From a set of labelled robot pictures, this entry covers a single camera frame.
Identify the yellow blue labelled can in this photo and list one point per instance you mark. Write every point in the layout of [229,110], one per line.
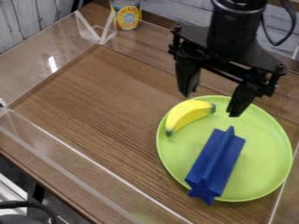
[128,13]

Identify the green round plate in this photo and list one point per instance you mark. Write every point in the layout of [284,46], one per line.
[265,158]

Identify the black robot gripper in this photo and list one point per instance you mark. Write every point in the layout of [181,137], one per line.
[224,48]

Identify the clear acrylic corner bracket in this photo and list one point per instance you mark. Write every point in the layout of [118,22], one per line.
[94,33]

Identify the clear acrylic front wall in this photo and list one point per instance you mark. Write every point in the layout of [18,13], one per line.
[102,196]

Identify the yellow toy banana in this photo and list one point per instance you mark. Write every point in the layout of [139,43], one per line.
[187,112]

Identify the blue star-shaped block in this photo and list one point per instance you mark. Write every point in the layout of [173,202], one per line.
[209,172]

